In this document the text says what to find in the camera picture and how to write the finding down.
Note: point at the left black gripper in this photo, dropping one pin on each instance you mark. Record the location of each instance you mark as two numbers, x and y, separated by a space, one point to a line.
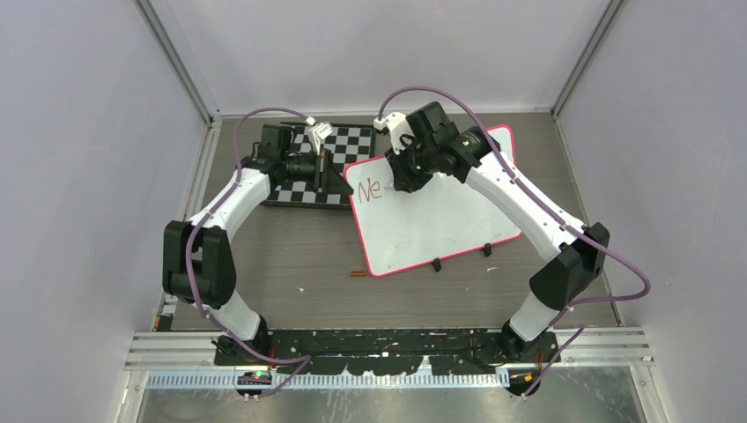
329 181

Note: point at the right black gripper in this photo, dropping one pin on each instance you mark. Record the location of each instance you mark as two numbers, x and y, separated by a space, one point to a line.
403 181

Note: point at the pink framed whiteboard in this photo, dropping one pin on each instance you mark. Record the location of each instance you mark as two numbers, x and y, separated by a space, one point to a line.
401 231

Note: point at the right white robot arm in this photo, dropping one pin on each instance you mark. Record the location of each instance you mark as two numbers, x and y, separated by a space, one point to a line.
426 142

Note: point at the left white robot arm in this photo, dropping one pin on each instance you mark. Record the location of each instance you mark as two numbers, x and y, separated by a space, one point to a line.
198 265

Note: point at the black white checkerboard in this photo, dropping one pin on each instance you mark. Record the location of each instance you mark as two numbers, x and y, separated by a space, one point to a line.
348 143

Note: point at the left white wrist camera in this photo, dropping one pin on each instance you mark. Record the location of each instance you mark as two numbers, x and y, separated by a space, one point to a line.
317 131

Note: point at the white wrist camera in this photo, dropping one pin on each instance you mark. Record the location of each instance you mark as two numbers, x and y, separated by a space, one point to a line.
398 129
317 131

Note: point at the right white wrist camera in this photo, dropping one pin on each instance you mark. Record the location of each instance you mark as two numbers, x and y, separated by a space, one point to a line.
398 129

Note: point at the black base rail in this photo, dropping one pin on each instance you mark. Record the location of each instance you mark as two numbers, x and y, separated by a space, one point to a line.
400 352

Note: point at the white slotted cable duct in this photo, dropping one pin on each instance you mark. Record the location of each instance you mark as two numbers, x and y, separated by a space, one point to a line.
235 379

